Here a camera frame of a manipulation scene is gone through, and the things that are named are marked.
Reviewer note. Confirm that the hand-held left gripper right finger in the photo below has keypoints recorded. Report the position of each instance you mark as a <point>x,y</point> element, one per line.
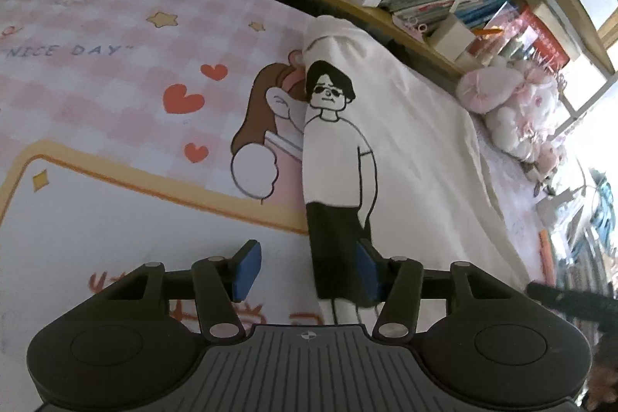
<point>368,269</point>

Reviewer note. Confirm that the orange highlighter pen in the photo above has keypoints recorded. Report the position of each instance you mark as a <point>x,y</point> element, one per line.
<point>547,257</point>

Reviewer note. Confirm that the pink checked cartoon mat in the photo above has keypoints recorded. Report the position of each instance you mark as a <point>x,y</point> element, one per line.
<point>96,103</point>

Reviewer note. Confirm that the cream printed t-shirt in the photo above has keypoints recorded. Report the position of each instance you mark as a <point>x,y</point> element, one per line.
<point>425,161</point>

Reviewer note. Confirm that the red printed package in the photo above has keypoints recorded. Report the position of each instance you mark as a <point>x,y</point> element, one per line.
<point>545,35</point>

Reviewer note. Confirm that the striped cloth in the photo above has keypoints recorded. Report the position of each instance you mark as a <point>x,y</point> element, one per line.
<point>589,267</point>

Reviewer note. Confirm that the white power strip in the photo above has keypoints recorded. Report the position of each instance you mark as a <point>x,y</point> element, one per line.
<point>555,207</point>

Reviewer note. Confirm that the pink white plush toy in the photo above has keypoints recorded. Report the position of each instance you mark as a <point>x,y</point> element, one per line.
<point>512,122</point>

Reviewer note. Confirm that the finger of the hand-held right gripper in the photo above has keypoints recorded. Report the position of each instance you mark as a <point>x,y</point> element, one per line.
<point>565,300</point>

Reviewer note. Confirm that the clear plastic package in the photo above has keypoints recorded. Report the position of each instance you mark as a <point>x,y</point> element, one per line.
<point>502,40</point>

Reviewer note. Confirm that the beige pen holder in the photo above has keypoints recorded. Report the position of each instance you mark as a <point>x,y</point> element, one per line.
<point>451,38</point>

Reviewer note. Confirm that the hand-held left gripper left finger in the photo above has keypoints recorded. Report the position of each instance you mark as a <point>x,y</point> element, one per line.
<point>246,269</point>

